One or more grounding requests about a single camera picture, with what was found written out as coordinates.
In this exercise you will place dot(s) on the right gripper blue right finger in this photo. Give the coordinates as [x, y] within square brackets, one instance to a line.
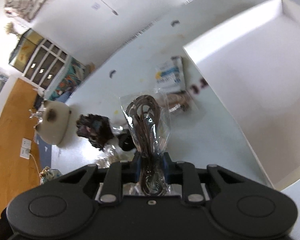
[172, 171]

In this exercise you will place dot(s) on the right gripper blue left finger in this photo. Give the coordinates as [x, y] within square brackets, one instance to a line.
[130, 170]

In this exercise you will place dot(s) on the dark floral scrunchie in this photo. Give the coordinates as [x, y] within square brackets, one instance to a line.
[95, 128]

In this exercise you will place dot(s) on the bag of brown hair ties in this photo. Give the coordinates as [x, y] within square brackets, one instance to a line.
[148, 119]

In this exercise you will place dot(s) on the black headband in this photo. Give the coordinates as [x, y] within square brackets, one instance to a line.
[126, 142]

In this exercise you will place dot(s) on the bag with peach scrunchie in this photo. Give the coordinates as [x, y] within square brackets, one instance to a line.
[179, 105]

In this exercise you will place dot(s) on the cream cat plush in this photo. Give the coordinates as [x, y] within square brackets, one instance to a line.
[53, 121]

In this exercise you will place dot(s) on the white blue wipes packet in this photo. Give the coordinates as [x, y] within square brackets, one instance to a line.
[169, 76]

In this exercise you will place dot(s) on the colourful patterned cloth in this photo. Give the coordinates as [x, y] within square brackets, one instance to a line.
[74, 75]

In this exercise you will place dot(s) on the white drawer cabinet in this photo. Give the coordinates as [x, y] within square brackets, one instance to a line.
[45, 63]

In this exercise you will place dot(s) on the white storage box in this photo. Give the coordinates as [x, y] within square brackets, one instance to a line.
[252, 63]

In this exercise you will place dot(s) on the glass fish tank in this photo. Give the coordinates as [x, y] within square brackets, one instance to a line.
[24, 49]

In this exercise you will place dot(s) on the white wall socket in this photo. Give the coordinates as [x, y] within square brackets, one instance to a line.
[25, 148]

